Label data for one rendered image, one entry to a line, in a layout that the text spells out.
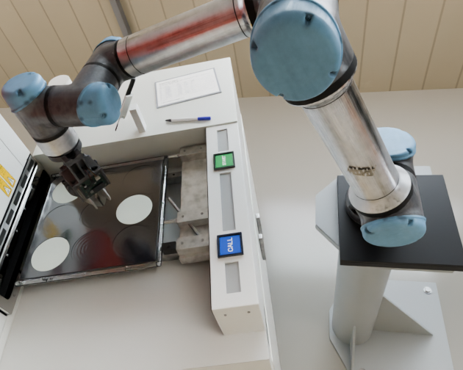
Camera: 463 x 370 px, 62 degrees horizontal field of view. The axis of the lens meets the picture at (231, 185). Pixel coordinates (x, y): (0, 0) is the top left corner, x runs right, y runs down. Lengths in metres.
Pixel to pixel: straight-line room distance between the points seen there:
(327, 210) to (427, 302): 0.92
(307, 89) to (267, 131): 2.00
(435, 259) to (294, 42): 0.64
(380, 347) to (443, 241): 0.83
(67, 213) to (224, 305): 0.56
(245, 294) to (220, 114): 0.57
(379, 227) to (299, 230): 1.27
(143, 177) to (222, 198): 0.29
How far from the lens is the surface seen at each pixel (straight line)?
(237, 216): 0.88
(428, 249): 0.99
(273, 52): 0.51
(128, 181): 1.14
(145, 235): 1.00
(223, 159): 1.00
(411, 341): 1.79
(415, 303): 1.86
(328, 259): 1.91
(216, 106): 1.18
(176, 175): 1.16
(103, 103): 0.69
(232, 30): 0.68
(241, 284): 0.79
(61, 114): 0.73
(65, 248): 1.08
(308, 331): 1.77
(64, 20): 2.94
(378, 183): 0.71
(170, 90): 1.30
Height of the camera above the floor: 1.66
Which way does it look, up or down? 48 degrees down
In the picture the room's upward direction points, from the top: 14 degrees counter-clockwise
